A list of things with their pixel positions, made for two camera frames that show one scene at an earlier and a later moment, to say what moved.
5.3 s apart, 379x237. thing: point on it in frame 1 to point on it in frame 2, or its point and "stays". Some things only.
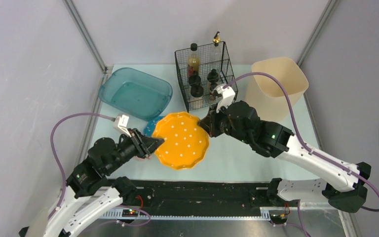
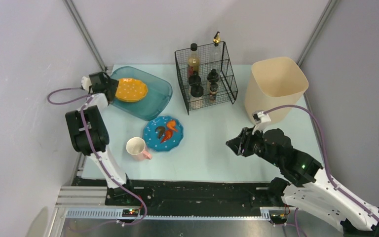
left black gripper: (139, 143) to (110, 87)
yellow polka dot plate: (185, 142) to (131, 90)
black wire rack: (202, 70) stays
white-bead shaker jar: (197, 98) stays
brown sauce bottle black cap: (193, 60) stays
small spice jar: (212, 86) stays
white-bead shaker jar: (195, 80) stays
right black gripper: (215, 123) to (245, 145)
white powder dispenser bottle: (213, 77) stays
